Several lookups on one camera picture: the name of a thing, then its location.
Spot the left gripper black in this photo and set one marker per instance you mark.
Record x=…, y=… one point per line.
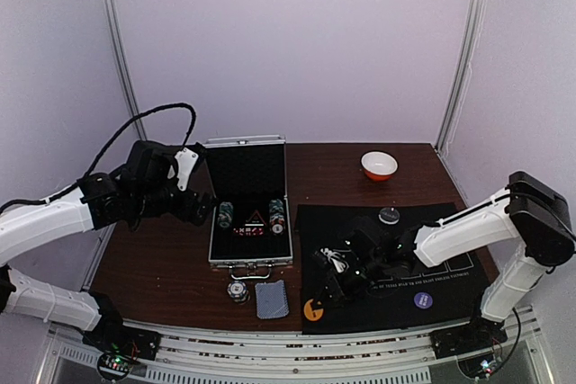
x=202, y=207

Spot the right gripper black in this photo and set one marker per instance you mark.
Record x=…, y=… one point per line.
x=341, y=281

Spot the orange big blind button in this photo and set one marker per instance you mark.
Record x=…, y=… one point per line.
x=313, y=310

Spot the blue playing card deck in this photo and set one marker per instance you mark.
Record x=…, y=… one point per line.
x=271, y=299

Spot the purple small blind button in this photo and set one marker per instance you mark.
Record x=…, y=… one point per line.
x=423, y=300

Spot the clear acrylic dealer button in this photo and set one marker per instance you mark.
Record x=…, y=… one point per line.
x=389, y=215

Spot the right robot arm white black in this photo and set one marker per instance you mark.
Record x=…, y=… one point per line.
x=526, y=210

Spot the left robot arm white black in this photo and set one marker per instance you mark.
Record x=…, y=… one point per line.
x=153, y=182

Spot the left chip stack in case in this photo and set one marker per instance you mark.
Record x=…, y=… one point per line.
x=225, y=214

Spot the chip stack in case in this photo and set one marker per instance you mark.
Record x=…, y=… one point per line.
x=276, y=216
x=225, y=214

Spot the red dice row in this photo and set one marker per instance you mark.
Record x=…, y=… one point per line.
x=248, y=232

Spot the aluminium poker case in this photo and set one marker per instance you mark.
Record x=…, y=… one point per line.
x=249, y=172

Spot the black triangular all-in button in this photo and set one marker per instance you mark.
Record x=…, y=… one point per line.
x=255, y=220

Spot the black poker mat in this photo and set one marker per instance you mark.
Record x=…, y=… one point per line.
x=388, y=304

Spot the right chip stack in case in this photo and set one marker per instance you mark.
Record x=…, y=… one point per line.
x=276, y=216

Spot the orange white bowl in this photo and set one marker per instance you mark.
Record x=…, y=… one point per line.
x=378, y=166

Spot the right round circuit board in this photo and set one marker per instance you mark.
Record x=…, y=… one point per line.
x=481, y=366

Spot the round circuit board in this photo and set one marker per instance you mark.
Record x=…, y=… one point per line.
x=481, y=366
x=114, y=367

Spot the left round circuit board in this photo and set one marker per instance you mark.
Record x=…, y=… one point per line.
x=114, y=367

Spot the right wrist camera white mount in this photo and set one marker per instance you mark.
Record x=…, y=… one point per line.
x=336, y=259

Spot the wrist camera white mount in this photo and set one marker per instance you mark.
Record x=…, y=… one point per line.
x=186, y=161
x=336, y=259

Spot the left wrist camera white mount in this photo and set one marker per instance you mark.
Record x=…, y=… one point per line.
x=186, y=161

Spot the front aluminium rail base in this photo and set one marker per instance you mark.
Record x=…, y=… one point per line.
x=195, y=355

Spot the left aluminium frame post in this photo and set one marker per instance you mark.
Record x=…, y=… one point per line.
x=119, y=57

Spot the aluminium frame post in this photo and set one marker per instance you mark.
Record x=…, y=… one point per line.
x=119, y=57
x=462, y=74

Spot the right aluminium frame post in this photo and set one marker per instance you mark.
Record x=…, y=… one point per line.
x=462, y=74

